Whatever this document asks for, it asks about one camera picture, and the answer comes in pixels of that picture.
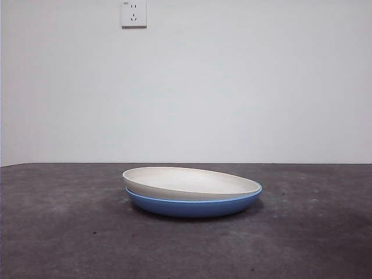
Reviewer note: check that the white round plate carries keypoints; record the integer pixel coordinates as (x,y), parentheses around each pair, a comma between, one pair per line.
(186,181)

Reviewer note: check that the blue round plate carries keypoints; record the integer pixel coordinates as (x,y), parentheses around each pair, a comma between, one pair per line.
(191,207)

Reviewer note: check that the white wall socket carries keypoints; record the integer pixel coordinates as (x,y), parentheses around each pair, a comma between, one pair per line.
(134,14)

